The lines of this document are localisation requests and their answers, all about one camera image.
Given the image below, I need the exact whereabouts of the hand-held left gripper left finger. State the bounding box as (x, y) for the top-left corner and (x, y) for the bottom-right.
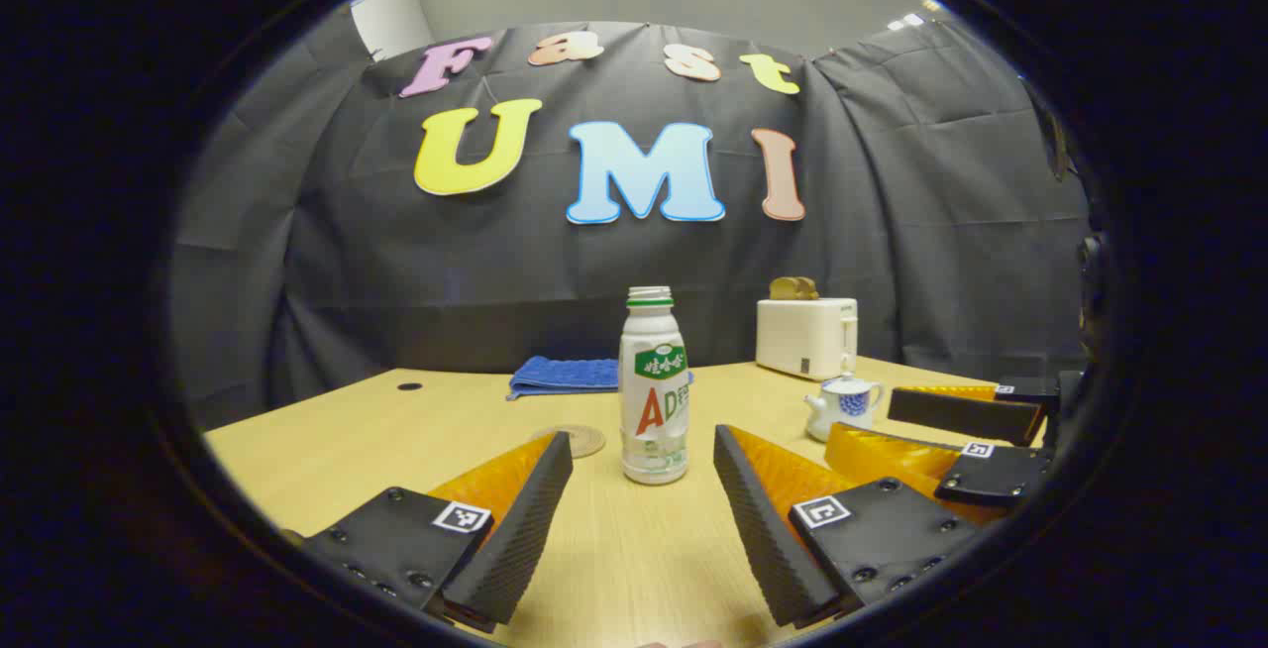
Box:
(295, 430), (576, 629)

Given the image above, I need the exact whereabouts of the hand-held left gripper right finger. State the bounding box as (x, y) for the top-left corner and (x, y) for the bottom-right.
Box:
(713, 423), (984, 629)

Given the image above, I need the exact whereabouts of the folded blue towel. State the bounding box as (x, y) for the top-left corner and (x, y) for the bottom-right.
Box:
(506, 357), (694, 401)

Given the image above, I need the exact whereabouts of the cream white toaster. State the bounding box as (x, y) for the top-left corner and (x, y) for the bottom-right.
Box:
(756, 297), (859, 381)

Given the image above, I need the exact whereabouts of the white blue-patterned teacup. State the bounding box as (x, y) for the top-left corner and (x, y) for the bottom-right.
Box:
(803, 385), (885, 444)

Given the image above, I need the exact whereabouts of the round woven coaster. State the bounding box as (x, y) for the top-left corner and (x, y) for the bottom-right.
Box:
(532, 424), (606, 459)

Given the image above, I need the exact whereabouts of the black backdrop cloth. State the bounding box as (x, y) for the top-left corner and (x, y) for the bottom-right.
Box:
(168, 19), (1091, 431)

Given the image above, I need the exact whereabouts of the white plastic water bottle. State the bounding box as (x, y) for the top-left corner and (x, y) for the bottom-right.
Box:
(619, 286), (691, 486)

